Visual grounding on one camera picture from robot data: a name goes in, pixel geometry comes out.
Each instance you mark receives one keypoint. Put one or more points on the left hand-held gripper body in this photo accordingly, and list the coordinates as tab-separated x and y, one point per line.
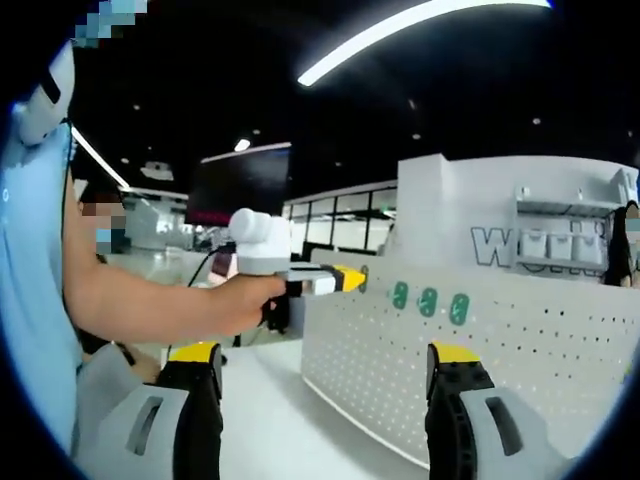
262	240

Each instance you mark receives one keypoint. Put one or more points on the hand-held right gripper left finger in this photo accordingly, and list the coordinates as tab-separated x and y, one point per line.
170	425

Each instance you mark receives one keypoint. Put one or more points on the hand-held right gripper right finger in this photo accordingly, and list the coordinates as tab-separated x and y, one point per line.
475	430

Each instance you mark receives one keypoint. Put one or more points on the green hook assembly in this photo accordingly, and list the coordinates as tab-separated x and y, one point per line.
399	295
428	302
460	307
365	286

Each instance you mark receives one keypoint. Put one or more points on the white perforated mounting plate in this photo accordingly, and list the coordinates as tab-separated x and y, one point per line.
500	360

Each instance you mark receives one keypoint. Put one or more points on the person's left hand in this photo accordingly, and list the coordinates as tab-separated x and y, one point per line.
245	305

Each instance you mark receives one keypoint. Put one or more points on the black hanging screen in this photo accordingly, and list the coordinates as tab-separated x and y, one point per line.
240	185

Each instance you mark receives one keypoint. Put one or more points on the long ceiling light strip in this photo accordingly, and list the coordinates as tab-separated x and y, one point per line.
100	157
400	35

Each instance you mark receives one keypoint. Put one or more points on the person in light-blue shirt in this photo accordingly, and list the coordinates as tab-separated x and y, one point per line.
30	300

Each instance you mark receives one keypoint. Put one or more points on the white storage bin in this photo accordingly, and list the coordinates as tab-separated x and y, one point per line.
535	247
562	247
591	249

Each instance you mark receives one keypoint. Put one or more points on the white chest-worn device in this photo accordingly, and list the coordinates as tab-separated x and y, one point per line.
47	100

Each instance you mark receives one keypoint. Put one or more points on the white wall shelf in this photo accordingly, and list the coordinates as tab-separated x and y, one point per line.
565	210

